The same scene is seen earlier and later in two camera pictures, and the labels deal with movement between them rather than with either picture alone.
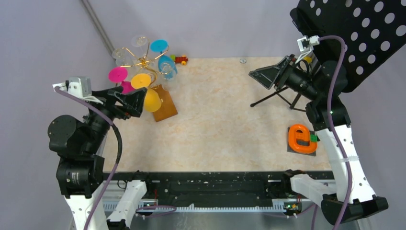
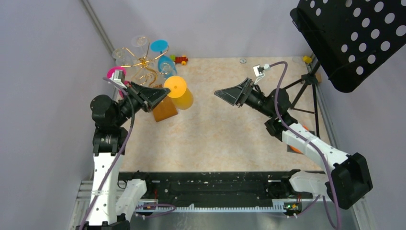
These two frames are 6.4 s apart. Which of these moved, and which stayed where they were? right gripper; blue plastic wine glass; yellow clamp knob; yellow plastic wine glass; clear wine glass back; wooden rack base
Moved: right gripper; yellow plastic wine glass
Stayed: wooden rack base; blue plastic wine glass; yellow clamp knob; clear wine glass back
